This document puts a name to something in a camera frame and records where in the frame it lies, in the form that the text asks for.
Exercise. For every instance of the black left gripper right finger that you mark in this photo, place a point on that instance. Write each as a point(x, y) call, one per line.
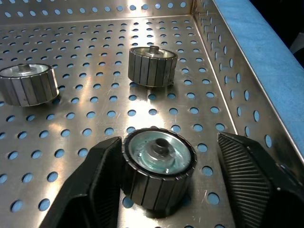
point(251, 187)

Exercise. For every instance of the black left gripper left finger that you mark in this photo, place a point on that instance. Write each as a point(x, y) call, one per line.
point(92, 185)

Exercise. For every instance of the ribbed metal roller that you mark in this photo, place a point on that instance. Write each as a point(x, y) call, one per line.
point(152, 66)
point(158, 173)
point(27, 84)

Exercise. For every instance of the perforated steel tray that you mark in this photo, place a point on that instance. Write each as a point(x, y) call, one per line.
point(99, 114)

